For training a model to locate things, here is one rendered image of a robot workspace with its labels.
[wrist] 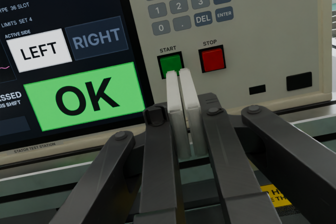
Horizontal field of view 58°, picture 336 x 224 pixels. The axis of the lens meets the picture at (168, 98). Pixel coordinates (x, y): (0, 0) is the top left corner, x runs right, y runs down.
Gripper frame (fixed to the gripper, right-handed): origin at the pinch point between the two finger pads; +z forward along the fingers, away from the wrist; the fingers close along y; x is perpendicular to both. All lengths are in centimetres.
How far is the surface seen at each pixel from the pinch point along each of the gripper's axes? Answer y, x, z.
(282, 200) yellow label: 6.6, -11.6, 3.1
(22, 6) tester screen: -11.8, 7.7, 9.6
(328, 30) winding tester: 13.8, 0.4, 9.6
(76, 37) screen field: -8.2, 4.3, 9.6
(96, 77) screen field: -7.5, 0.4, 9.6
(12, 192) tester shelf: -17.9, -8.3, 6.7
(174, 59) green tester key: -0.1, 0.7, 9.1
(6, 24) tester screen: -13.7, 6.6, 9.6
